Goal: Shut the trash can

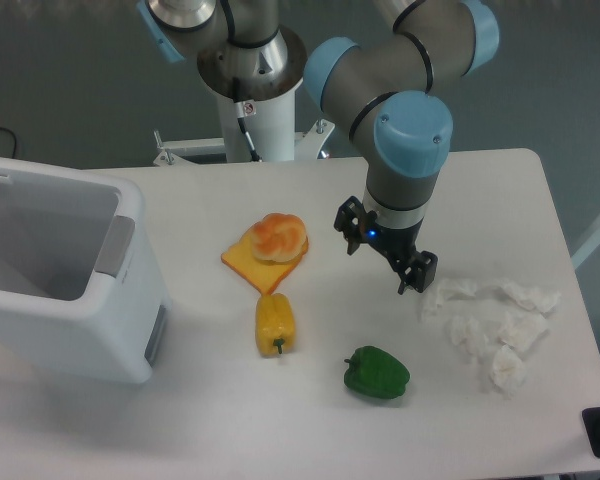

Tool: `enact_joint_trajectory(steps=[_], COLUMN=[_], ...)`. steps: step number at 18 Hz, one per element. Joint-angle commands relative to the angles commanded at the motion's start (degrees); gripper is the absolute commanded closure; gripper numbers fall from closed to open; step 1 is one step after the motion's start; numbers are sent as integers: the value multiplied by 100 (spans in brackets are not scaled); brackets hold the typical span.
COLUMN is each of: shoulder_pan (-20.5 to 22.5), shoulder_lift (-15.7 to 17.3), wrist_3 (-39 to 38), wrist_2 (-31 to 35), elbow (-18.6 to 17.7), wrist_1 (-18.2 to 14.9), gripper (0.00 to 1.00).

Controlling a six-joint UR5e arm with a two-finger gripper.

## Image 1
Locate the toast bread slice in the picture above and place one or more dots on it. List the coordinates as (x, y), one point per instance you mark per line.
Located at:
(264, 276)

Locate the crumpled white tissue bottom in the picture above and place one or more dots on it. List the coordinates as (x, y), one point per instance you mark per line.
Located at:
(508, 372)

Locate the crumpled white tissue middle right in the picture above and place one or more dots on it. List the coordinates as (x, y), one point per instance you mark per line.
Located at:
(520, 331)

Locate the white frame bracket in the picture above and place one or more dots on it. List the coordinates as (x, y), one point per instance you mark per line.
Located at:
(308, 145)

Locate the yellow bell pepper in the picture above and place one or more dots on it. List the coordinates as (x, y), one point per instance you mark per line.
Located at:
(275, 328)

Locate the white trash can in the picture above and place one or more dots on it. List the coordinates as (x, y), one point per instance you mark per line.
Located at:
(81, 290)

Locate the crumpled white tissue top right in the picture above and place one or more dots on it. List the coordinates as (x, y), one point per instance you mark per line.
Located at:
(543, 301)

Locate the green bell pepper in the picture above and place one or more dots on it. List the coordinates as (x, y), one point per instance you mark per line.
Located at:
(375, 373)

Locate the orange bread roll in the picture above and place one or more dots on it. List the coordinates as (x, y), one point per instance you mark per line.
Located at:
(278, 238)

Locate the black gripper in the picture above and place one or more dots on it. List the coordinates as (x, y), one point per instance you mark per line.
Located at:
(416, 270)

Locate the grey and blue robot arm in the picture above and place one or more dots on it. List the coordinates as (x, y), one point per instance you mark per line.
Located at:
(382, 99)

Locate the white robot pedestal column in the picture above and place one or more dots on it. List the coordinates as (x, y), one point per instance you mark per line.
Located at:
(255, 91)

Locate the crumpled white tissue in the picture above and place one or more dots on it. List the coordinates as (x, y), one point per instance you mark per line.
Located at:
(467, 331)
(520, 331)
(444, 290)
(508, 372)
(543, 301)

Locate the crumpled white tissue top left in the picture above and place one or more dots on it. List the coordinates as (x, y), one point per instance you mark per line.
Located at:
(444, 290)

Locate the crumpled white tissue middle left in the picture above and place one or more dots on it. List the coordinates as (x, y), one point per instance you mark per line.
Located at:
(467, 331)

